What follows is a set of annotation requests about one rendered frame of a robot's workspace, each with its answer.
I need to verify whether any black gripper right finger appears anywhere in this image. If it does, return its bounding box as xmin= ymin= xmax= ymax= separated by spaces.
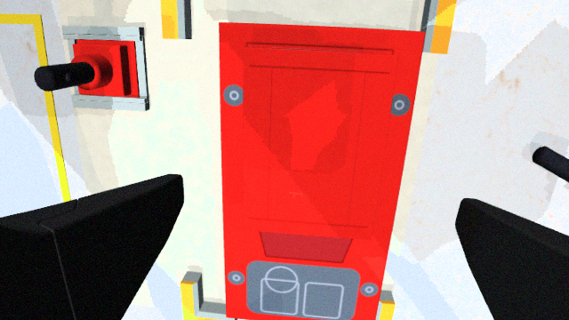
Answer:
xmin=455 ymin=198 xmax=569 ymax=320

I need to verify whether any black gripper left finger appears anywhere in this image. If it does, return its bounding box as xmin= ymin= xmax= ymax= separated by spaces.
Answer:
xmin=0 ymin=174 xmax=185 ymax=320

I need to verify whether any yellow rectangular frame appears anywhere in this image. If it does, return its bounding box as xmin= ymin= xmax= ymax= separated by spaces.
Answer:
xmin=0 ymin=13 xmax=71 ymax=202

